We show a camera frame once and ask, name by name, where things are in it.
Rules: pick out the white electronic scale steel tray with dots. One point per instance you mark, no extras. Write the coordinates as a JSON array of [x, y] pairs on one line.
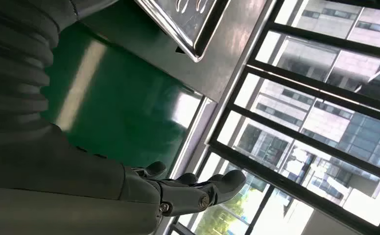
[[186, 22]]

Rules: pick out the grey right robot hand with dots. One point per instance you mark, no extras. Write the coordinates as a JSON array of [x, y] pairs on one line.
[[47, 181]]

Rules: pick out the green conveyor belt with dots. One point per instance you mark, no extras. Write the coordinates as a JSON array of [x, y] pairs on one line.
[[122, 113]]

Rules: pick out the steel conveyor frame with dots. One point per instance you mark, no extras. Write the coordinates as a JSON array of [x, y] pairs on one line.
[[193, 136]]

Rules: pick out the black window frame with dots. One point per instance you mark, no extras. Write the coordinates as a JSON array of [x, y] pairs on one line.
[[306, 140]]

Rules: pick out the building outside window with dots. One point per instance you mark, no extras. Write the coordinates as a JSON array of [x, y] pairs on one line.
[[326, 123]]

